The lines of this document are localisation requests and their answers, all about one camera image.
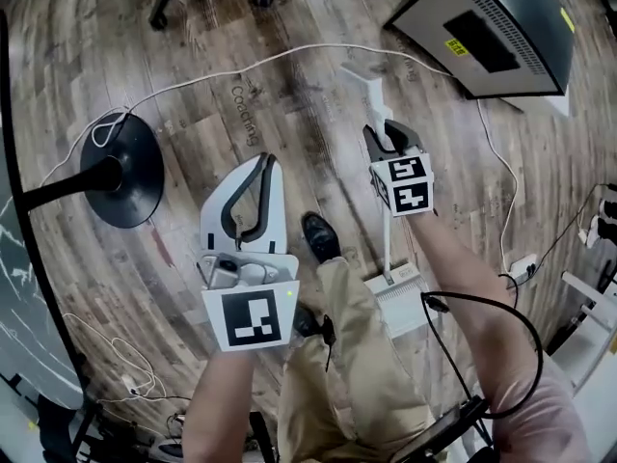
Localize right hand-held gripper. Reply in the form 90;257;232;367
362;119;437;219

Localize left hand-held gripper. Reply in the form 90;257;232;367
196;152;302;353

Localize white long-handled dustpan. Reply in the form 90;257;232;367
339;63;443;340

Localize person's left forearm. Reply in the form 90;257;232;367
181;349;256;463

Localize person's right forearm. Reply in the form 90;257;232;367
409;209;546;414

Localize person's right black shoe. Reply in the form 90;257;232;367
301;212;342;264

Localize person's black shoe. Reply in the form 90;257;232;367
301;212;342;264
291;304;322;340

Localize person's left black shoe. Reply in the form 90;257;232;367
291;304;322;340

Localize black marble oval table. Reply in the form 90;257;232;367
0;10;166;412

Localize black cube cabinet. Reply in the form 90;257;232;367
383;0;577;100

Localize person's khaki trousers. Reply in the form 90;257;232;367
277;257;438;463

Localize white desk with wooden top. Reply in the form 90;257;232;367
549;270;617;390

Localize black screen device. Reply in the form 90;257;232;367
389;395;493;463

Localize person's pink shirt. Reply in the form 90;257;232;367
491;354;594;463

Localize long white power cord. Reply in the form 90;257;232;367
38;43;520;272

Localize thick black cable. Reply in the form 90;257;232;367
420;290;545;420

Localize tangled white cable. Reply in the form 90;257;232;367
62;311;194;404

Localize thin black floor cable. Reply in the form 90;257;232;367
498;183;608;308

